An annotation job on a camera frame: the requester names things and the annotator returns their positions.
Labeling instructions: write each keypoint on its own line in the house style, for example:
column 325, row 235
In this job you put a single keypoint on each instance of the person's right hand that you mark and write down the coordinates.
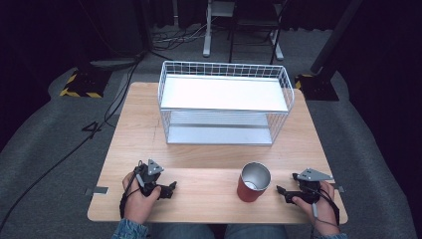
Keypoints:
column 323, row 212

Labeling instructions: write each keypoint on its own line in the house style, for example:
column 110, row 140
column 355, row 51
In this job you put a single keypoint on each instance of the grey tape piece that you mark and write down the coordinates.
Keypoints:
column 340, row 188
column 100, row 190

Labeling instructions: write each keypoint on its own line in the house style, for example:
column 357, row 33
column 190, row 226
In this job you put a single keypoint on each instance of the black stand base striped tape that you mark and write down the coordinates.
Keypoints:
column 318, row 88
column 84, row 84

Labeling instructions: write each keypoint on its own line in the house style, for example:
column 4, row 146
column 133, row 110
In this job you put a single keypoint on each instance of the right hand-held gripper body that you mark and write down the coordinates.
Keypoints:
column 308, row 190

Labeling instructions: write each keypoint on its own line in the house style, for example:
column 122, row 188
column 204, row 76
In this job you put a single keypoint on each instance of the black metal stand frame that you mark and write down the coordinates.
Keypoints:
column 232, row 36

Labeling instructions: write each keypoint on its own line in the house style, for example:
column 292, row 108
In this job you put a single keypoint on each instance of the red cup with metal inside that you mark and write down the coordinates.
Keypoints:
column 252, row 184

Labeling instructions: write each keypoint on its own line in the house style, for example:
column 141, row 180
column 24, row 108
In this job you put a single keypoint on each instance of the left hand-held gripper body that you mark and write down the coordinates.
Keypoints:
column 148, row 177

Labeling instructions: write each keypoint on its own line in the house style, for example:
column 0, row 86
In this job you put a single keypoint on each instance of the white metal stand frame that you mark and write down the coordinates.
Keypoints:
column 207, row 40

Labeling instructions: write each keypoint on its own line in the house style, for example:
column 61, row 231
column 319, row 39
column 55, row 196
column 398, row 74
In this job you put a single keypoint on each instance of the person's left hand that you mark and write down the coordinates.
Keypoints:
column 136, row 202

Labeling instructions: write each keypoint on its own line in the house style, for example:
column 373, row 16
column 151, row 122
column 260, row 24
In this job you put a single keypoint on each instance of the black slanted post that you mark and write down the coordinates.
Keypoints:
column 335, row 36

